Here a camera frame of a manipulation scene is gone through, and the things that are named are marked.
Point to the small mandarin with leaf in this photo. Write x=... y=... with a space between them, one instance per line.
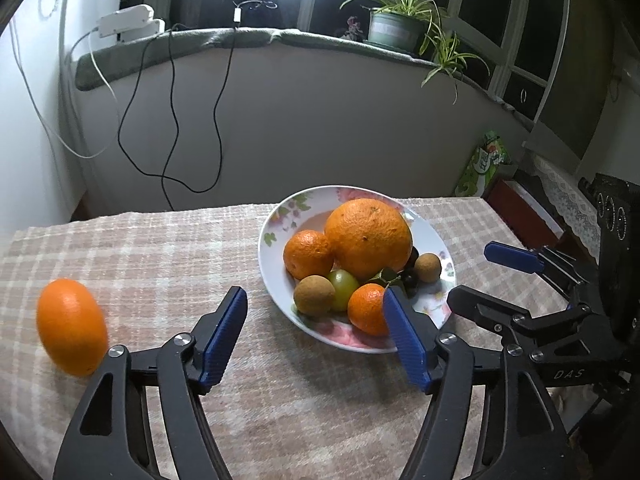
x=367 y=310

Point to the white power adapter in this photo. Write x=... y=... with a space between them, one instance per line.
x=147 y=31

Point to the dark purple grape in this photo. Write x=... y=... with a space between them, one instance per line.
x=414 y=254
x=411 y=282

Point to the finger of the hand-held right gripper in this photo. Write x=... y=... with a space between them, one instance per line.
x=510 y=256
x=480 y=305

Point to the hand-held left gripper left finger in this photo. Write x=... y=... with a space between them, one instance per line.
x=225 y=340

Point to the green grape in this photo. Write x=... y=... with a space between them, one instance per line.
x=345 y=285

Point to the white floral plate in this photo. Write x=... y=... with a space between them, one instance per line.
x=275 y=265

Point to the green sill cushion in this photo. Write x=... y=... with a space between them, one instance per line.
x=190 y=42

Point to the small flowering plant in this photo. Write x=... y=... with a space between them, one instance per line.
x=354 y=28

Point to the beige plaid tablecloth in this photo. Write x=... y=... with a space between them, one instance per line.
x=175 y=250

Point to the spider plant in green pot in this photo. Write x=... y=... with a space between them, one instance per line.
x=395 y=30

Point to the brown longan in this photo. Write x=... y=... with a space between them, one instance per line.
x=314 y=296
x=426 y=268

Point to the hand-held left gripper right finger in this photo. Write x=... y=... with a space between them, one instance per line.
x=405 y=340

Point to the white framed window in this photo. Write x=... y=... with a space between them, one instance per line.
x=517 y=5

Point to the white lace cloth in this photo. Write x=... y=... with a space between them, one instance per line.
x=570 y=200

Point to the oval orange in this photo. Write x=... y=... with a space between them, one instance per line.
x=72 y=327

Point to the large round orange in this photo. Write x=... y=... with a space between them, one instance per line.
x=367 y=240

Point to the green printed packet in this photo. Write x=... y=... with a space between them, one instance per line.
x=480 y=165

